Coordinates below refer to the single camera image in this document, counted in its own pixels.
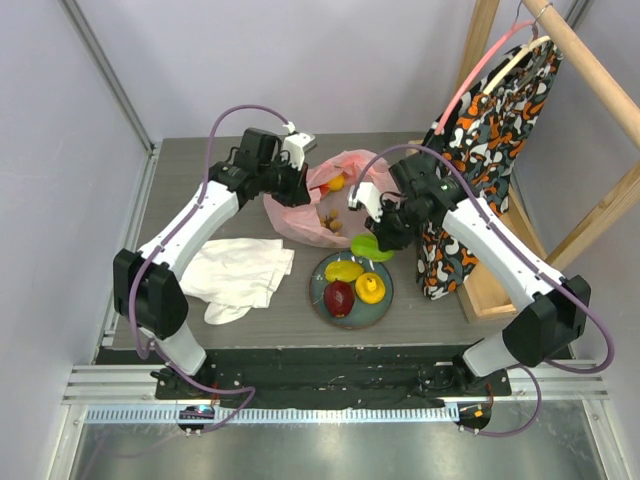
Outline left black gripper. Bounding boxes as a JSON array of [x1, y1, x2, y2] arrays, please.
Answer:
[[257, 155, 311, 208]]

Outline green fake starfruit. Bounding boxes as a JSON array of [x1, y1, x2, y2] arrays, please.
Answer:
[[350, 234, 395, 263]]

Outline pink plastic bag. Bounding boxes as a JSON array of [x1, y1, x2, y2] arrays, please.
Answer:
[[263, 150, 374, 249]]

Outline yellow fake starfruit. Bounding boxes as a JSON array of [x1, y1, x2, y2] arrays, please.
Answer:
[[324, 260, 364, 283]]

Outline red fake apple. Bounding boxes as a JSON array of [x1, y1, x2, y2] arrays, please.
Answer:
[[323, 280, 355, 318]]

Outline fake watermelon slice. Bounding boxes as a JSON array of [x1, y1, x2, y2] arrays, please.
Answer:
[[313, 184, 330, 197]]

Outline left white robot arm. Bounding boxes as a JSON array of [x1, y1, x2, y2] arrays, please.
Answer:
[[113, 128, 315, 399]]

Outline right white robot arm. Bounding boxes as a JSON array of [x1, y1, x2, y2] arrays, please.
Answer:
[[348, 154, 591, 395]]

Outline orange fake fruit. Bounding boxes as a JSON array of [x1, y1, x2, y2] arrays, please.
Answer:
[[326, 174, 346, 192]]

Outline brown fake longan bunch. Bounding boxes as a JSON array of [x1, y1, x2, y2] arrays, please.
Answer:
[[318, 209, 343, 236]]

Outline blue ceramic plate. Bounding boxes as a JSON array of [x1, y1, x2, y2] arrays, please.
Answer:
[[308, 251, 394, 330]]

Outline white cloth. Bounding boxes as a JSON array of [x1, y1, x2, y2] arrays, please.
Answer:
[[180, 238, 295, 325]]

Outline wooden clothes rack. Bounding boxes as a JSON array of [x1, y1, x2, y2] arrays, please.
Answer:
[[414, 1, 639, 330]]

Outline patterned orange black garment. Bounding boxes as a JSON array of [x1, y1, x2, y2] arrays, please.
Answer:
[[416, 41, 563, 300]]

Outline pink clothes hanger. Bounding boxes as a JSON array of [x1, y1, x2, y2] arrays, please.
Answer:
[[435, 20, 535, 135]]

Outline cream clothes hanger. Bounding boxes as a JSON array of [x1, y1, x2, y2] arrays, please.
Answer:
[[482, 35, 551, 95]]

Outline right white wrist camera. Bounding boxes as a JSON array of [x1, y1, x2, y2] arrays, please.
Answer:
[[347, 182, 383, 222]]

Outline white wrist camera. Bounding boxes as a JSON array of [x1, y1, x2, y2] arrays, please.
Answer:
[[347, 182, 383, 222], [282, 122, 316, 171]]

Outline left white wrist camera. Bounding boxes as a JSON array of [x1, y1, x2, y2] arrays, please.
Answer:
[[282, 122, 316, 171]]

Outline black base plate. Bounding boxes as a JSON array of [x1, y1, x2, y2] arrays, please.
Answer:
[[154, 344, 513, 411]]

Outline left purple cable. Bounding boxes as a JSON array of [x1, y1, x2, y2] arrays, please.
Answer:
[[127, 103, 296, 434]]

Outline purple cable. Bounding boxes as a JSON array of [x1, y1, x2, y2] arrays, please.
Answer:
[[349, 144, 616, 439], [127, 103, 296, 434]]

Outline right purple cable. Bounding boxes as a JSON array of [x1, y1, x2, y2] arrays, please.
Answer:
[[349, 144, 616, 439]]

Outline aluminium rail frame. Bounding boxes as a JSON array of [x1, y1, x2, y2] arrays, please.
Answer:
[[47, 139, 626, 480]]

